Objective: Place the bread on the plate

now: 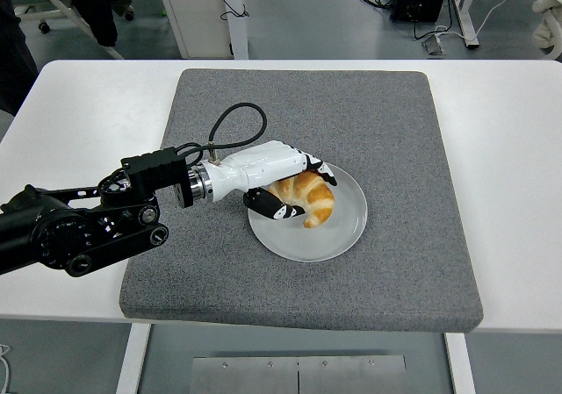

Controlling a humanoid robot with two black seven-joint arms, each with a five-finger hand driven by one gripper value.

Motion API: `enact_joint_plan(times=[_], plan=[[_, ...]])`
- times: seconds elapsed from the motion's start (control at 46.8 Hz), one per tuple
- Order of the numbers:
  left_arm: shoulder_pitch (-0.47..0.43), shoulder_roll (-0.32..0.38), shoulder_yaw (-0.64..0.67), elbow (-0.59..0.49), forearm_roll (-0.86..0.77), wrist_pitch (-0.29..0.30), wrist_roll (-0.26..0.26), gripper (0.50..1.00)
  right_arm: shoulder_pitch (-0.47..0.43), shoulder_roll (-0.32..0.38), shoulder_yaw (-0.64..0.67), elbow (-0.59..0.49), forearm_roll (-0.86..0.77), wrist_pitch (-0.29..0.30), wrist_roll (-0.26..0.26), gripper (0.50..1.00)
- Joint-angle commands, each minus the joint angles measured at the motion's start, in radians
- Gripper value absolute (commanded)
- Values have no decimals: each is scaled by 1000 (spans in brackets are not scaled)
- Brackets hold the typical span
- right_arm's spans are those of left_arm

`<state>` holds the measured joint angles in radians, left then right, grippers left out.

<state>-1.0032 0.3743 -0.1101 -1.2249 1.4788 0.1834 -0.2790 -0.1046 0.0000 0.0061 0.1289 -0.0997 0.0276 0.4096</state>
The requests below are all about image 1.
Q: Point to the grey fabric mat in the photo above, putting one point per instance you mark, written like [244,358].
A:
[307,117]

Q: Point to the person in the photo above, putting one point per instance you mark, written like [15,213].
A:
[11,60]

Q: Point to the person's legs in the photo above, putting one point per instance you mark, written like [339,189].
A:
[101,8]

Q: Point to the pale grey round plate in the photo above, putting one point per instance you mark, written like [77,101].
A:
[316,245]

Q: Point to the grey foot pedal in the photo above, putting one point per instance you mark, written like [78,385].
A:
[434,46]

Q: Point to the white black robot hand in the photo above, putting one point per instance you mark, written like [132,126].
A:
[259,163]

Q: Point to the white desk leg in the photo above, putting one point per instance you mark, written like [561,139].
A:
[466,12]

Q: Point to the white wheeled chair frame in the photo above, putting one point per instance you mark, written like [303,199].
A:
[74,17]

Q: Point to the white cabinet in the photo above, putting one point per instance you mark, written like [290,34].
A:
[197,12]

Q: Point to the white table leg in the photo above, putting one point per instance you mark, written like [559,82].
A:
[131,359]
[461,363]

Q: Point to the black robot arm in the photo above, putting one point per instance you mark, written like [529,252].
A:
[149,170]

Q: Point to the golden croissant bread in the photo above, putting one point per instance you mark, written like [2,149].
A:
[320,201]

